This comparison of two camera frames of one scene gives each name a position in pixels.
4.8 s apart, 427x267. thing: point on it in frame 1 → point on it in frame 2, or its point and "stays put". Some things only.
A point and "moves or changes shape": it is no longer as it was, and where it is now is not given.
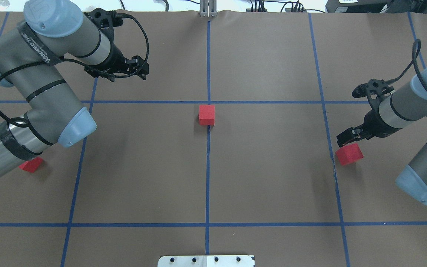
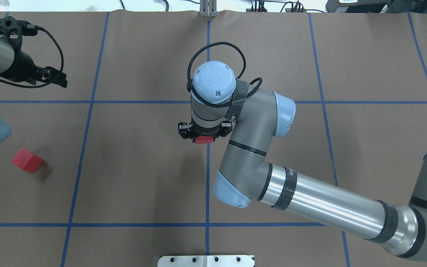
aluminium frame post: [208, 9] stays put
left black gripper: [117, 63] → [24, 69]
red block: [32, 165] stays put
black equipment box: [380, 6] stays put
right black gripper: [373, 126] → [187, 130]
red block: [207, 114] moves or changes shape
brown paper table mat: [229, 147] stays put
